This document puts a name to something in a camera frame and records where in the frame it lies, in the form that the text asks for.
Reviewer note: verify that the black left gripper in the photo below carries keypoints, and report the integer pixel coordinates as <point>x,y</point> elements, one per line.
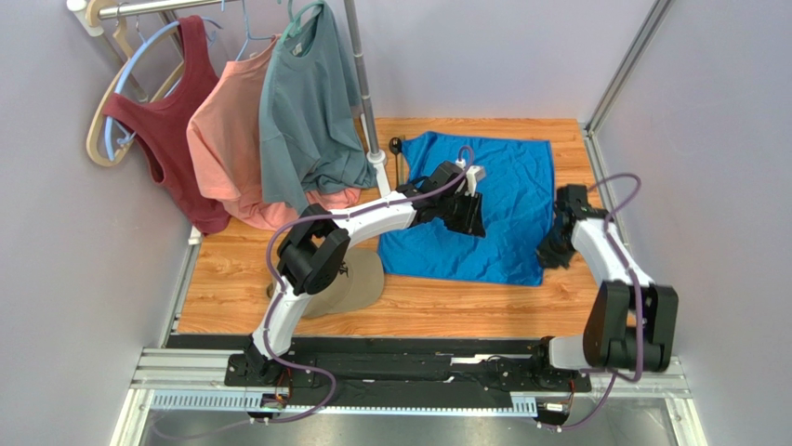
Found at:
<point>473,223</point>

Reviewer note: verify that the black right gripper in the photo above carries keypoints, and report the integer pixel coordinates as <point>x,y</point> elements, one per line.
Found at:
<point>556,245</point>

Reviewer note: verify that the blue cloth napkin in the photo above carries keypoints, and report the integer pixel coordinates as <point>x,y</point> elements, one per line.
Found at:
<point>518,192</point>

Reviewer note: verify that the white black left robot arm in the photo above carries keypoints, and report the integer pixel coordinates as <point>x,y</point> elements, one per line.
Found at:
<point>318,232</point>

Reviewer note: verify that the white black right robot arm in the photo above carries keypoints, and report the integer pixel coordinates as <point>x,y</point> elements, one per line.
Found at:
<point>631,326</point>

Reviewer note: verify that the black spoon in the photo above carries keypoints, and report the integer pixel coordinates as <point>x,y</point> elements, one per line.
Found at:
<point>396,148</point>

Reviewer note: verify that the white clothes rack foot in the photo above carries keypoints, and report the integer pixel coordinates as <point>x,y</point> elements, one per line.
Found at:
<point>380,170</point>

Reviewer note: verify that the beige baseball cap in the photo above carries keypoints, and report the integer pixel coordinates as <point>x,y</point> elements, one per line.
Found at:
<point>336,283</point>

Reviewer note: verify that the teal t-shirt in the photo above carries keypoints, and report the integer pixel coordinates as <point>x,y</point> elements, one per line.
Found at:
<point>310,98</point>

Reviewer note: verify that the teal clothes hanger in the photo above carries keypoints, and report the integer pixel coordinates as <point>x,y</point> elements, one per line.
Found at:
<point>297,18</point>

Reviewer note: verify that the pink t-shirt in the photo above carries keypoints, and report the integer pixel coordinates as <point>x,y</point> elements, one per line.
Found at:
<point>249,174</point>

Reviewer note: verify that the maroon tank top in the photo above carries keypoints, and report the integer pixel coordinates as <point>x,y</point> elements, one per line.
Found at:
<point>160,130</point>

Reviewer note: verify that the wooden clothes hanger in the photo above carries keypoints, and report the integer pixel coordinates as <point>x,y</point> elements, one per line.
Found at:
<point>99,145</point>

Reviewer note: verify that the metal clothes rack pole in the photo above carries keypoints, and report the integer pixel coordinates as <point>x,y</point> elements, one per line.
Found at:
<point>91,15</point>

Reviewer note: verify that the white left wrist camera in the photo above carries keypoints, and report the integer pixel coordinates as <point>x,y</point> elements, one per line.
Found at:
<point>473,175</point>

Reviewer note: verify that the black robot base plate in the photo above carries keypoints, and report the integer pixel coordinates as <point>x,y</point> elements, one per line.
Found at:
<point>493,371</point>

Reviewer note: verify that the aluminium frame rail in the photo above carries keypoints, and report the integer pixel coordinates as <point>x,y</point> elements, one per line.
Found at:
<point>179,391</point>

